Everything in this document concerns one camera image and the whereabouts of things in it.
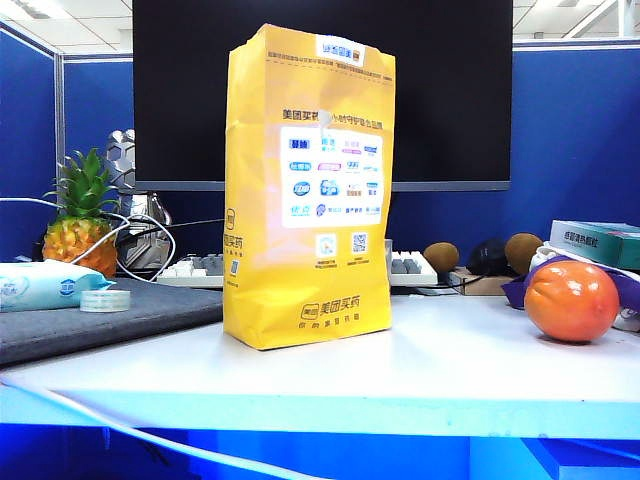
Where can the clear tape roll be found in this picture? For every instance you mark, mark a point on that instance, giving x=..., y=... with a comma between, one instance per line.
x=105, y=301

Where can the blue wet wipes pack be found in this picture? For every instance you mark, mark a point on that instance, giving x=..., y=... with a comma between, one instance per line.
x=40, y=285

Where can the yellow paper bag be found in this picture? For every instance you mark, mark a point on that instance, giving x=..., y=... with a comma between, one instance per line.
x=310, y=280

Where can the small cardboard box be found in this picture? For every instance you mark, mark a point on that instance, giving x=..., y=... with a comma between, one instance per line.
x=482, y=286

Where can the black computer mouse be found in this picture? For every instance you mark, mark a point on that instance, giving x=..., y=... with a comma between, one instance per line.
x=487, y=256

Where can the decorative pineapple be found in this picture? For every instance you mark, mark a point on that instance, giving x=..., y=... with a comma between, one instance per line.
x=80, y=240

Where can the grey and white keyboard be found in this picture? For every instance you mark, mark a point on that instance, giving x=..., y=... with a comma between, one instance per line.
x=200, y=265

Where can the black computer monitor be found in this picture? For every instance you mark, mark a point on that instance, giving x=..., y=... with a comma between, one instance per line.
x=450, y=100

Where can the brown kiwi fruit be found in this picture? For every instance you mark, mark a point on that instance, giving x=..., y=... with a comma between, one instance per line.
x=441, y=257
x=522, y=252

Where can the white crumpled plastic item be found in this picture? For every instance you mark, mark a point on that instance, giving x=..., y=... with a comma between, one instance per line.
x=542, y=255

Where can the green and white box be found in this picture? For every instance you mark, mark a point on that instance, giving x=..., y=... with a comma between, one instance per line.
x=595, y=242

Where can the purple fabric bag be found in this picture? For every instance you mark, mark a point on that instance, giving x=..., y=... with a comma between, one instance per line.
x=514, y=292

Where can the orange fruit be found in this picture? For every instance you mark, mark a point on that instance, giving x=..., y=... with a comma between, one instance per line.
x=572, y=302

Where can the dark grey desk mat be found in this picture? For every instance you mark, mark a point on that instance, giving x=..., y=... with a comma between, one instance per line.
x=125, y=320

